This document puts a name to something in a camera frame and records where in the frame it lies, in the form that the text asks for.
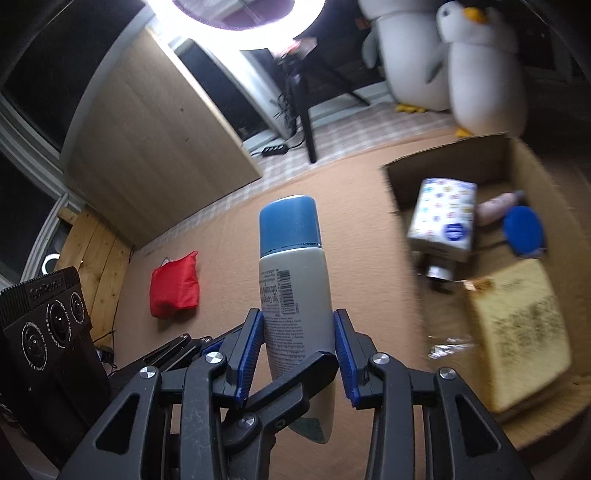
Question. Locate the red fabric pouch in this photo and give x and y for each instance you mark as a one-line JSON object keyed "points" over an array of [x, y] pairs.
{"points": [[174, 287]]}

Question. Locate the white patterned tissue pack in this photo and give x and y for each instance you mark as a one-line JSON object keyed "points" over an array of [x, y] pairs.
{"points": [[443, 222]]}

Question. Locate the blue round cream jar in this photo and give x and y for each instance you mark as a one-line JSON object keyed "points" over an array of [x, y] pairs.
{"points": [[524, 232]]}

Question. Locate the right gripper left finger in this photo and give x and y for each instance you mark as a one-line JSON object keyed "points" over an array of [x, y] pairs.
{"points": [[188, 423]]}

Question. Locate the small pink bottle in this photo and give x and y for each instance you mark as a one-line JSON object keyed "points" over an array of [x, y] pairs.
{"points": [[495, 209]]}

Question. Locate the packaged toast bread loaf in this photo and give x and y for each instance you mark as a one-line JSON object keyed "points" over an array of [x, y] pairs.
{"points": [[524, 344]]}

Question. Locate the small silver tube package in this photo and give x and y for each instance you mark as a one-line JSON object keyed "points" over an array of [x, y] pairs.
{"points": [[440, 269]]}

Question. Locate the white ring light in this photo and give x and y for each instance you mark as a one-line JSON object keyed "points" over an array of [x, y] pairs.
{"points": [[244, 25]]}

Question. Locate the large penguin plush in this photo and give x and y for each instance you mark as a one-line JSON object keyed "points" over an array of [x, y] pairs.
{"points": [[407, 36]]}

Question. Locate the pine wood headboard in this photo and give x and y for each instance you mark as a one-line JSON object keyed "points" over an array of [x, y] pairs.
{"points": [[101, 257]]}

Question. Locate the light wood cabinet panel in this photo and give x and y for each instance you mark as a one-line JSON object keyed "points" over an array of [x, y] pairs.
{"points": [[153, 148]]}

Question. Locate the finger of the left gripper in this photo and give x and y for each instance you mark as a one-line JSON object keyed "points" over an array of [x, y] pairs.
{"points": [[178, 353], [272, 401]]}

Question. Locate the small penguin plush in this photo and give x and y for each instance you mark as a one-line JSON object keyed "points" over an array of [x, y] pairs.
{"points": [[478, 50]]}

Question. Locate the white blue lotion bottle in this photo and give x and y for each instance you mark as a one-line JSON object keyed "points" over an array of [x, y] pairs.
{"points": [[295, 297]]}

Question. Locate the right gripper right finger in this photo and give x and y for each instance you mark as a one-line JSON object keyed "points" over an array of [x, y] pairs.
{"points": [[462, 440]]}

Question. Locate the black power strip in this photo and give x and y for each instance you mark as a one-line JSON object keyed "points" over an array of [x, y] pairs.
{"points": [[275, 150]]}

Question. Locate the brown cardboard box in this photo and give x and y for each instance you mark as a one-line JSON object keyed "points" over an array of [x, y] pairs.
{"points": [[498, 164]]}

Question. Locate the black camera module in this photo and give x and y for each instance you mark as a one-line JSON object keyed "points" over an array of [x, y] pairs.
{"points": [[40, 319]]}

